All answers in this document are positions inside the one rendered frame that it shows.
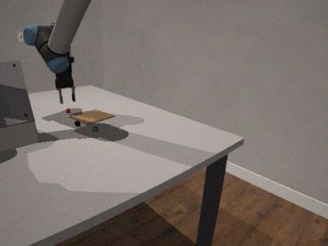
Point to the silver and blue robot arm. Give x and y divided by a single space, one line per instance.
53 42

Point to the tan flat mat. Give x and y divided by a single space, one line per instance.
91 116

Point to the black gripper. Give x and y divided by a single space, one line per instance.
64 79

